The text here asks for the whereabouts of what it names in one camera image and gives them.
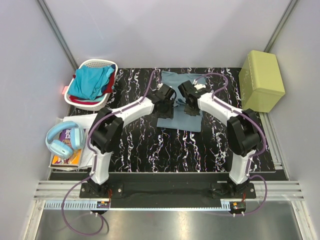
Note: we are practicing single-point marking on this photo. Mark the purple orange book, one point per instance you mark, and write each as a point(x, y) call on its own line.
point(64, 137)

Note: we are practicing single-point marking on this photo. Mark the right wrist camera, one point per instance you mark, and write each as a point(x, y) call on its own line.
point(197, 85)

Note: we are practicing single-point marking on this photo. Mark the right controller board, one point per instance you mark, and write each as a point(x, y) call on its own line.
point(239, 205)

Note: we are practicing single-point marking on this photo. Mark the grey-blue t shirt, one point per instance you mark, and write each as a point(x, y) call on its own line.
point(181, 120)

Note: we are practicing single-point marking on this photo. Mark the light blue headphones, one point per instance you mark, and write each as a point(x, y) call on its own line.
point(57, 147)

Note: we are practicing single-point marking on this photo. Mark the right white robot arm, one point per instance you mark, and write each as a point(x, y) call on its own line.
point(245, 138)

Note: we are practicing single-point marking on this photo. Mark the black marble mat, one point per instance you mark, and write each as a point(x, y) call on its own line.
point(146, 148)

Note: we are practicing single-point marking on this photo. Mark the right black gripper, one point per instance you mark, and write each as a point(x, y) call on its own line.
point(193, 113)

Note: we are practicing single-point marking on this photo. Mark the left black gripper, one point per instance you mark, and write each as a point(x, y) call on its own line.
point(164, 110)

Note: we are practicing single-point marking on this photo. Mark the green box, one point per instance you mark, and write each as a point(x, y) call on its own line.
point(260, 82)

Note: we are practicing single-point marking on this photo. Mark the left controller board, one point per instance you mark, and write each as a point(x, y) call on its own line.
point(103, 204)

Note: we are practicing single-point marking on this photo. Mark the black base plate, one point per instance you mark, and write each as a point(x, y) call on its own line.
point(166, 190)

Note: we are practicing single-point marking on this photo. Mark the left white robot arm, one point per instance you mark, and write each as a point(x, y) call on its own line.
point(106, 130)

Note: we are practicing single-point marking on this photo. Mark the teal t shirt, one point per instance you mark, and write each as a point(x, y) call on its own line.
point(90, 82)

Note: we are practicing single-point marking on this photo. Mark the controller board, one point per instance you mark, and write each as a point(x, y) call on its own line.
point(239, 205)
point(103, 204)

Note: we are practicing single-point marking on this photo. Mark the pink cube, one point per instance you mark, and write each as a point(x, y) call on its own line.
point(64, 90)

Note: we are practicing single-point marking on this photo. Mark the white paper stack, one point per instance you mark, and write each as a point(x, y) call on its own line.
point(81, 159)

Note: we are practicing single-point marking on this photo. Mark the slotted cable duct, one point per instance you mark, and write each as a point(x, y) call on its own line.
point(71, 205)

